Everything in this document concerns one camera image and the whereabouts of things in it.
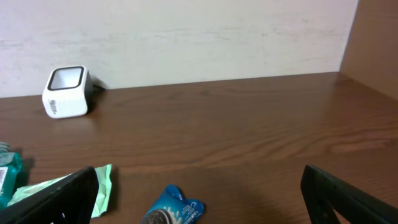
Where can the blue Oreo cookie pack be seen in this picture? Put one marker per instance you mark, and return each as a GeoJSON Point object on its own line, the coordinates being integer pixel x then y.
{"type": "Point", "coordinates": [173, 208]}

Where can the mint green wipes pack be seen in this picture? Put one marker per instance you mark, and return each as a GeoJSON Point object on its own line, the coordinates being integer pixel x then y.
{"type": "Point", "coordinates": [102, 198]}

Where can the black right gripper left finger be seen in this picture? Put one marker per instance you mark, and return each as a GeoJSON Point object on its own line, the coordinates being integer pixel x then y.
{"type": "Point", "coordinates": [70, 200]}

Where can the teal mouthwash bottle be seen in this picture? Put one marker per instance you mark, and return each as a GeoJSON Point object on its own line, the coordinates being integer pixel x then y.
{"type": "Point", "coordinates": [11, 166]}

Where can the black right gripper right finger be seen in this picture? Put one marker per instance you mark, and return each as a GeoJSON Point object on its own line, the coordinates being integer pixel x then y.
{"type": "Point", "coordinates": [326, 195]}

